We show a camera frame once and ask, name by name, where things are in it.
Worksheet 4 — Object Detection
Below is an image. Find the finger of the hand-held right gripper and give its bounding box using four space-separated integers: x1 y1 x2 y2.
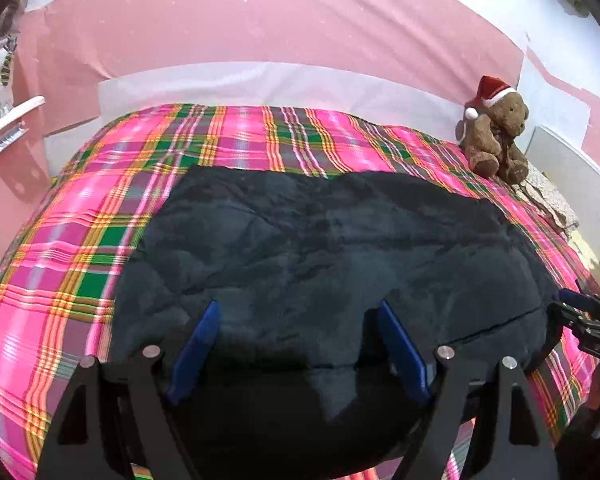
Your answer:
547 287 600 333

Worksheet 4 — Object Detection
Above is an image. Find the white panel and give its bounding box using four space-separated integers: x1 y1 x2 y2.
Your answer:
525 125 600 272

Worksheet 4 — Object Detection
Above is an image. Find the brown teddy bear, red hat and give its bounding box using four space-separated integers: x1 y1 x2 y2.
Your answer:
457 75 531 185

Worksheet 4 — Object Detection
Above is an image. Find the person's right forearm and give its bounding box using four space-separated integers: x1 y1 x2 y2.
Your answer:
555 360 600 480

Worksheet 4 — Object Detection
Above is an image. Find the pink plaid blanket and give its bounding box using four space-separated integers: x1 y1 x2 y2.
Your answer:
0 103 600 480

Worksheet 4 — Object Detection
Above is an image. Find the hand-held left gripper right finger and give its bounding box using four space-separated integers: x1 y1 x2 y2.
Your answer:
362 299 561 480

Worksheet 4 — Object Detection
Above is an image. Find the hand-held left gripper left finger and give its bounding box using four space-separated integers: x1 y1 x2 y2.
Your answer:
36 300 224 480

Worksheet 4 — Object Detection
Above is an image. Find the black garment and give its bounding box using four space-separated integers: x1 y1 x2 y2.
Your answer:
107 164 564 480

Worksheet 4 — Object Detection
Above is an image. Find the white shelf at left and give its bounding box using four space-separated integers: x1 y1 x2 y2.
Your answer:
0 95 47 157

